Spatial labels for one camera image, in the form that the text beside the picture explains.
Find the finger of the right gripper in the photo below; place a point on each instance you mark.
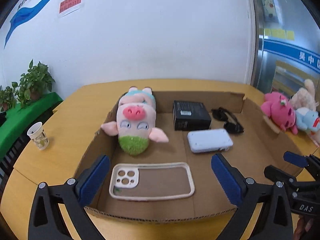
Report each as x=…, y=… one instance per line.
x=295, y=159
x=276, y=175

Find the yellow sticky notes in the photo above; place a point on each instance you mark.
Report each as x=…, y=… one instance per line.
x=280, y=33

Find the black sunglasses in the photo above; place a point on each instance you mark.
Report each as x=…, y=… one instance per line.
x=231, y=123

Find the cartoon sheep poster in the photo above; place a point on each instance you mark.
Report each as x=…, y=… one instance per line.
x=272, y=11

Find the white power bank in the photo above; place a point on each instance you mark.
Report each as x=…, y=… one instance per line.
x=210, y=140

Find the red wall sign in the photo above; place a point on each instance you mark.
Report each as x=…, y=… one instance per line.
x=66, y=5

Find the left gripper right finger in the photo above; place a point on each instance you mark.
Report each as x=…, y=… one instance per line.
x=274, y=221

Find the green covered side table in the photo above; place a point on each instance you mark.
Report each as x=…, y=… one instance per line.
x=18, y=119

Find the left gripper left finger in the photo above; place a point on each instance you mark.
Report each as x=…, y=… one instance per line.
x=46, y=220

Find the person's right hand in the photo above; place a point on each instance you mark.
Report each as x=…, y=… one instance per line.
x=304, y=224

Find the blue glass door banner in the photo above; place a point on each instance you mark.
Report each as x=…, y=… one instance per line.
x=301, y=55

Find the pink pig plush toy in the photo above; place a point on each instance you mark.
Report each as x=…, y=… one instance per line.
x=135, y=124

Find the black rectangular box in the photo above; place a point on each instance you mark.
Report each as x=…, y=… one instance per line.
x=190, y=116

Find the brown cardboard box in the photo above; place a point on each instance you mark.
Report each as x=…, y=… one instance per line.
x=258, y=147

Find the magenta plush toy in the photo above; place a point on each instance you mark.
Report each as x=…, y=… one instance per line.
x=278, y=108

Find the green potted plant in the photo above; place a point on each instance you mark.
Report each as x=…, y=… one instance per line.
x=33, y=84
x=7, y=99

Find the light blue plush toy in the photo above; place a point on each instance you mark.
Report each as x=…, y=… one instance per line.
x=307, y=120

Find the beige bunny plush toy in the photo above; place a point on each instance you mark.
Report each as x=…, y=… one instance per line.
x=305, y=96

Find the white clear phone case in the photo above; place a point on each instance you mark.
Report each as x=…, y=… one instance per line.
x=151, y=182

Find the paper cup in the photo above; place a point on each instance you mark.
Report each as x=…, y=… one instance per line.
x=37, y=134

